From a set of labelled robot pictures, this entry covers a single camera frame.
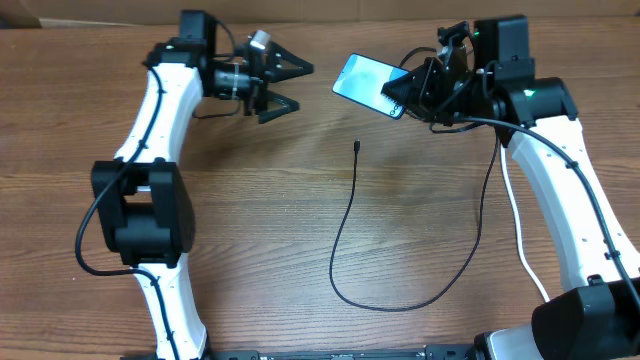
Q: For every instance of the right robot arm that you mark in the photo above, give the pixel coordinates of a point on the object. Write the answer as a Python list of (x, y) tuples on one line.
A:
[(597, 315)]

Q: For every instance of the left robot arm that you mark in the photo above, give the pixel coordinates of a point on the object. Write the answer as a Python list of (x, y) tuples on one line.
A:
[(141, 200)]

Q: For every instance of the blue Galaxy smartphone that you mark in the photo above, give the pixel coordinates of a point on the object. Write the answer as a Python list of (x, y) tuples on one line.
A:
[(361, 80)]

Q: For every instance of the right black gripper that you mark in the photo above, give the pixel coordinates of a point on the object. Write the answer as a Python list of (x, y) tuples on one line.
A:
[(421, 84)]

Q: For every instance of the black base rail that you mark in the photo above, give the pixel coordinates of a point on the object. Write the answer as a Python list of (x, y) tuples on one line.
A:
[(429, 352)]

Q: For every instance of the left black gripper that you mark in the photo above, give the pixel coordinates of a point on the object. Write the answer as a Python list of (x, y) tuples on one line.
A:
[(254, 95)]

